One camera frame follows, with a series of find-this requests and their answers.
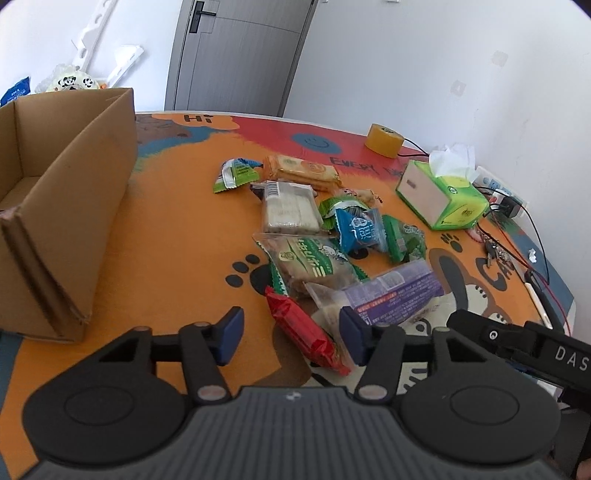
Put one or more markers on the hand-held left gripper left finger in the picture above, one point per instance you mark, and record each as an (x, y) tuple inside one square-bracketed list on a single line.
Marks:
[(229, 333)]

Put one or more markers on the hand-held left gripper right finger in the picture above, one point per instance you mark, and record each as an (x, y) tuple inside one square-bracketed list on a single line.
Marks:
[(353, 336)]

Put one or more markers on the red snack packet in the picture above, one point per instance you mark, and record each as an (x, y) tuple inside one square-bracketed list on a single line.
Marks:
[(300, 327)]

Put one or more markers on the purple snack packet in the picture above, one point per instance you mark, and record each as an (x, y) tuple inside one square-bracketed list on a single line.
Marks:
[(397, 290)]

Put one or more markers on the large green biscuit packet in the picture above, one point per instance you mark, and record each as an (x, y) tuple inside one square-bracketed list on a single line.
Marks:
[(309, 263)]

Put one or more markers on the blue snack packet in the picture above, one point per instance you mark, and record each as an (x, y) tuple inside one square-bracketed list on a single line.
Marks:
[(362, 230)]

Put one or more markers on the clear sandwich cracker packet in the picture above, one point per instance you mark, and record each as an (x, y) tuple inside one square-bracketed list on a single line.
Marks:
[(288, 210)]

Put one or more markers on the brown cardboard box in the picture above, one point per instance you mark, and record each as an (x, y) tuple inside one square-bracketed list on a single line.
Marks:
[(55, 207)]

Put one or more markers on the green snack packet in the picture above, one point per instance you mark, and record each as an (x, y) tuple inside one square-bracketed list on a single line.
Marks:
[(404, 240)]

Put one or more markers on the bunch of keys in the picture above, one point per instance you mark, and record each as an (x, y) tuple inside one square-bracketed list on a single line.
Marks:
[(495, 251)]

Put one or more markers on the colourful cartoon table mat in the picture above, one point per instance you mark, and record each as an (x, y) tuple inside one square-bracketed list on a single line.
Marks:
[(161, 230)]

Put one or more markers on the small green and silver packet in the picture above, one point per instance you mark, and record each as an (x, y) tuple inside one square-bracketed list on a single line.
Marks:
[(339, 210)]

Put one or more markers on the small pink candy packet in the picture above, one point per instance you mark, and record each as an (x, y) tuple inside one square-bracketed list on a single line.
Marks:
[(362, 194)]

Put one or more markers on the small green and blue packet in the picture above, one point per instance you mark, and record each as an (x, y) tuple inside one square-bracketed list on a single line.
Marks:
[(235, 174)]

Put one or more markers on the green tissue box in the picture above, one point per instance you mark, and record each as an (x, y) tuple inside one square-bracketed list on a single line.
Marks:
[(443, 194)]

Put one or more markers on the orange cracker packet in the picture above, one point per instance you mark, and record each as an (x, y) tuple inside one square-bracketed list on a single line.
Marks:
[(302, 170)]

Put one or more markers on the white power strip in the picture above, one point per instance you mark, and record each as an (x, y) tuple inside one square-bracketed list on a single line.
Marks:
[(501, 187)]

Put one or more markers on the yellow tape roll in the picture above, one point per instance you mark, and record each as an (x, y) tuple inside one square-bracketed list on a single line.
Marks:
[(383, 141)]

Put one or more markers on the grey door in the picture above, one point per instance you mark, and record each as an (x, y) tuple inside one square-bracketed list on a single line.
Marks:
[(240, 60)]

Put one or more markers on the short white plastic rack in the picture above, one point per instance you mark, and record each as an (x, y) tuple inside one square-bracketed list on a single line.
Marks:
[(122, 62)]

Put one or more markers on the blue plastic bag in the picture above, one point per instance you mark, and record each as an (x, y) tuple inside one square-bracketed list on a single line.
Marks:
[(16, 90)]

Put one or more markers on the tall white plastic rack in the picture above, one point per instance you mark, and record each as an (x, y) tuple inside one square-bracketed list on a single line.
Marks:
[(90, 32)]

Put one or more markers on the clear adhesive wall hook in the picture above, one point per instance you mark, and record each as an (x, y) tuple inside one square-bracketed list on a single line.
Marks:
[(498, 57), (457, 87)]

